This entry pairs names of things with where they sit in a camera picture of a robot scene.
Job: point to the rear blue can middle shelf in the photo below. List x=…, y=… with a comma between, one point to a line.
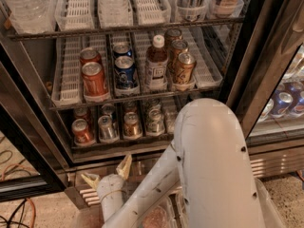
x=122, y=49

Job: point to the front silver redbull can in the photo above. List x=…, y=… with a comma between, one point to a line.
x=107, y=129

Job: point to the plaid can top shelf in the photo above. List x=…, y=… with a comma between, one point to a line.
x=190, y=10

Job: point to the gold can shelf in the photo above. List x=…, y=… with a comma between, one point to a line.
x=184, y=68
x=131, y=124
x=170, y=35
x=176, y=47
x=130, y=107

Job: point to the front gold can middle shelf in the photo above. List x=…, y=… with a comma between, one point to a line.
x=184, y=68

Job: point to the front blue can middle shelf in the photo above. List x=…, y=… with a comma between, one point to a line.
x=125, y=72

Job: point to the middle wire shelf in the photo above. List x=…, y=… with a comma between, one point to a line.
x=164, y=94

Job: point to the front gold can bottom shelf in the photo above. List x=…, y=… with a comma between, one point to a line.
x=131, y=124

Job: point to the right fridge glass door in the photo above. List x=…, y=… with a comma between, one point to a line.
x=271, y=34

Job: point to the orange can shelf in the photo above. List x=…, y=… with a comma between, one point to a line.
x=94, y=79
x=90, y=54
x=82, y=132
x=83, y=113

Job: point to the clear plastic bin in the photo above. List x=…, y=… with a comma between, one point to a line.
x=162, y=216
x=271, y=215

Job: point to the wire shelf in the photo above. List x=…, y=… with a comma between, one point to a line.
x=13, y=35
x=164, y=94

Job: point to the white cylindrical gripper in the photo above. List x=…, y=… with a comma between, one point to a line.
x=109, y=183

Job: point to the front white can bottom shelf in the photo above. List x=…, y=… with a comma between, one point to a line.
x=155, y=121

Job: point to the steel fridge bottom grille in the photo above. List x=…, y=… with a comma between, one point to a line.
x=266, y=161

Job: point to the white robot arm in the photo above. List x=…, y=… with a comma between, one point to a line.
x=208, y=159

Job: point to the top wire shelf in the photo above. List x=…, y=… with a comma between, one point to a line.
x=13, y=35

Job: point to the left fridge glass door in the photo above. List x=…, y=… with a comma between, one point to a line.
x=25, y=121

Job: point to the fridge glass door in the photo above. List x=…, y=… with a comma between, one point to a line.
x=25, y=121
x=271, y=34

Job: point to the rear silver redbull can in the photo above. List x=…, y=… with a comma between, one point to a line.
x=110, y=110

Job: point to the front orange can middle shelf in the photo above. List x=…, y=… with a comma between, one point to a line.
x=94, y=79

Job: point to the rear gold can bottom shelf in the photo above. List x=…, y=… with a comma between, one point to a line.
x=130, y=107

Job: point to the silver redbull can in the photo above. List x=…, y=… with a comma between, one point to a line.
x=107, y=129
x=110, y=110

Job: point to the rear orange can bottom shelf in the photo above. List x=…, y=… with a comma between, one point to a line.
x=83, y=113

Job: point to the left clear plastic bin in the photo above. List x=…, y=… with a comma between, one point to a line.
x=162, y=216

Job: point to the water bottle top left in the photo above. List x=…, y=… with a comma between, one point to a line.
x=32, y=16

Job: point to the rear orange can middle shelf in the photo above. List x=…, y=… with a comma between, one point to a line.
x=90, y=54

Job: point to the rear gold can middle shelf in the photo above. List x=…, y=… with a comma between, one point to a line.
x=170, y=35

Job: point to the rear white can bottom shelf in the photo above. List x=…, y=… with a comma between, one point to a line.
x=151, y=104

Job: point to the tea bottle white cap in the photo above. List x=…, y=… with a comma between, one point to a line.
x=156, y=63

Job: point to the pepsi can behind door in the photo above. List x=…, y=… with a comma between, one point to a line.
x=282, y=100

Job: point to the blue can shelf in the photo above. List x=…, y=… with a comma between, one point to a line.
x=122, y=49
x=125, y=72

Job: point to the white can shelf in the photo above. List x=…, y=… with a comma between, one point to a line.
x=151, y=104
x=155, y=121

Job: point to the front orange can bottom shelf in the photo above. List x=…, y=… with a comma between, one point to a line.
x=82, y=132

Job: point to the right clear plastic bin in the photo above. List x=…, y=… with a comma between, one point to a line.
x=271, y=215

